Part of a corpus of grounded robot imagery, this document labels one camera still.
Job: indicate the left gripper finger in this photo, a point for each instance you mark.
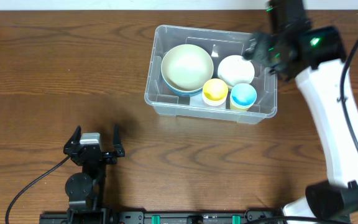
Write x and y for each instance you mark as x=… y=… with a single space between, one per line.
x=117 y=143
x=73 y=141

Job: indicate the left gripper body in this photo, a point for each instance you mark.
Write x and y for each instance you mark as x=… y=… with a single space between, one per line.
x=96 y=154

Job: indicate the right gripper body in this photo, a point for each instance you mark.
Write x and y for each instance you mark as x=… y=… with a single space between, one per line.
x=266 y=51

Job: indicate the white small bowl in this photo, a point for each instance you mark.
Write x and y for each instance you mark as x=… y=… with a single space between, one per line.
x=236 y=69

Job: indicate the blue plastic cup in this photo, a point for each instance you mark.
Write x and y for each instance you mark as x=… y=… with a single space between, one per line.
x=243 y=94

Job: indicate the yellow plastic cup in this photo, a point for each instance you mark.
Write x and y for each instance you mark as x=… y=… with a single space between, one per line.
x=215 y=90
x=236 y=106

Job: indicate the pale green plastic cup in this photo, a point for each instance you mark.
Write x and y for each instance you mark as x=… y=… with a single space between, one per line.
x=213 y=103

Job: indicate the beige large bowl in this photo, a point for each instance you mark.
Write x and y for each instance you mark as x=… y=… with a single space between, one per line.
x=186 y=68

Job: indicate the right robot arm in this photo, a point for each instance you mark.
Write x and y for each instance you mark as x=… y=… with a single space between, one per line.
x=318 y=63

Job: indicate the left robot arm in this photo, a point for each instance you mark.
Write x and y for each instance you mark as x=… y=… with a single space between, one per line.
x=85 y=189

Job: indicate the clear plastic storage container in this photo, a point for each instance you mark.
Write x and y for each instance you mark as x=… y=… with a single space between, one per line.
x=219 y=44

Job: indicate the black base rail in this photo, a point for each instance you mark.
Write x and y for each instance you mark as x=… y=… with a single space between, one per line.
x=155 y=218

